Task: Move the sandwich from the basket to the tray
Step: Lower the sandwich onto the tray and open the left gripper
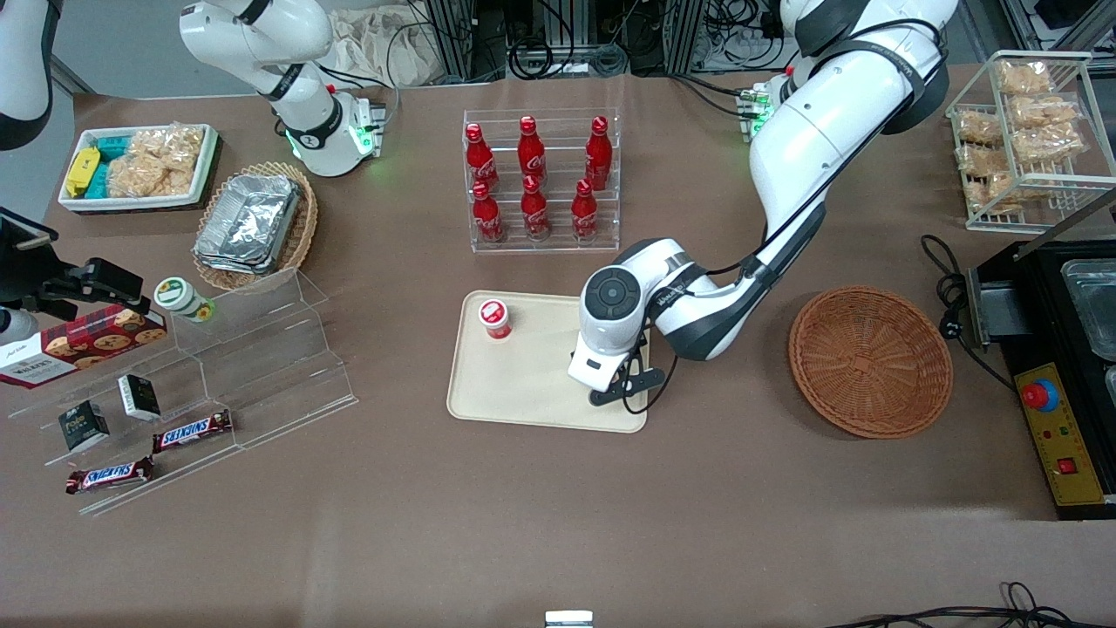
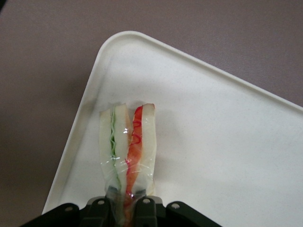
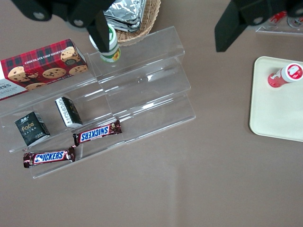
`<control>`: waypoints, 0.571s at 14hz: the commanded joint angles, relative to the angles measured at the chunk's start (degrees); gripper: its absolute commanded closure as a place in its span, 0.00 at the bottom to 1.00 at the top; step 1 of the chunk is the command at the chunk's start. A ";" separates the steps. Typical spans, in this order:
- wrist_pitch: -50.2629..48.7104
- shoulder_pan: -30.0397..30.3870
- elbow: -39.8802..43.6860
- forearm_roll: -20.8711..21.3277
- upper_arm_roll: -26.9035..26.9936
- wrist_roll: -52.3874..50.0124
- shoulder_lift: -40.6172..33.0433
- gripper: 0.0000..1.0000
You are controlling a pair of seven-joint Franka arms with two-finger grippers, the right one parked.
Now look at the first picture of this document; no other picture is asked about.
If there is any beige plastic tray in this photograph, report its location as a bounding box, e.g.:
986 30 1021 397
446 290 651 433

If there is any round brown wicker basket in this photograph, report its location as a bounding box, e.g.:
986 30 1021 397
788 286 954 440

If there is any oval light wicker basket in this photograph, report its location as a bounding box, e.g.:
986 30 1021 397
192 161 319 293

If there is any red tartan cookie box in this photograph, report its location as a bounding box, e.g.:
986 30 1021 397
0 305 167 390

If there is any red lid yogurt cup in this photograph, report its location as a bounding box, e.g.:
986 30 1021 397
478 298 513 342

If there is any small black box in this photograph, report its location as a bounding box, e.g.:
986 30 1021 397
118 374 162 422
58 401 111 453

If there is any clear acrylic bottle rack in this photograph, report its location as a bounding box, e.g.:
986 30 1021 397
462 108 622 254

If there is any red cola bottle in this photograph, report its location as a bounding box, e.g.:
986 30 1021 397
571 179 599 242
465 123 500 193
584 116 611 191
472 181 505 244
521 174 551 242
518 115 547 181

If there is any green lid cup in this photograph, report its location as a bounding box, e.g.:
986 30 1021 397
154 277 215 324

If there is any white rectangular snack bin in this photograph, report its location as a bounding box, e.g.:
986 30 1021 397
58 124 220 214

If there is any yellow snack packet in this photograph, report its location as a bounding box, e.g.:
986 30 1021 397
66 147 102 199

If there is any brown chocolate bar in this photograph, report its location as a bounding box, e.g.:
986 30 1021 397
65 456 155 495
153 410 234 454

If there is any clear bag of crackers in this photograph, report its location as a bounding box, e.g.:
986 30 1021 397
106 123 207 200

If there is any clear acrylic stepped display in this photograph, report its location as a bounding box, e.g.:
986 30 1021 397
7 269 359 518

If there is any stack of foil trays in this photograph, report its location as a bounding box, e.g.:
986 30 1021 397
194 173 303 276

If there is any beige crumpled cloth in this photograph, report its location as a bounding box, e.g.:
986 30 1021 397
327 7 439 88

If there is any clear bag of pastry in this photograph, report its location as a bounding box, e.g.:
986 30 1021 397
956 109 1004 146
1011 122 1087 166
956 142 1009 179
1010 94 1082 131
997 59 1054 97
968 173 1040 215

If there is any black appliance with yellow panel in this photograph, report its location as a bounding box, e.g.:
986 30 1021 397
963 188 1116 522

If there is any steel food pan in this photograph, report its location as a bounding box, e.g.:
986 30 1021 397
1059 259 1116 363

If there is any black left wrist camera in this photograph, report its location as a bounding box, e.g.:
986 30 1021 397
589 347 667 408

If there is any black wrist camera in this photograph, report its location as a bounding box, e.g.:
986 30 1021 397
589 347 667 408
16 258 146 321

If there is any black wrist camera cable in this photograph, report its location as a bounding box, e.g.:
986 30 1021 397
621 19 951 416

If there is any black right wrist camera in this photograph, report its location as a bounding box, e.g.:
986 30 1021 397
16 258 146 321

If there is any black cable bundle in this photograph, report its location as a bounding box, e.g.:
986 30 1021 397
504 0 630 81

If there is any aluminium frame profile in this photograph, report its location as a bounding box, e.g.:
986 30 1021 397
425 0 479 85

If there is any black power cable with plug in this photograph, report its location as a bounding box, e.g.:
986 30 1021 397
920 234 1017 390

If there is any thin black cable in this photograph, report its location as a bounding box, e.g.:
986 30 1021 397
824 582 1116 628

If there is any white wire rack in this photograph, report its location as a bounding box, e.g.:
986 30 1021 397
946 51 1116 234

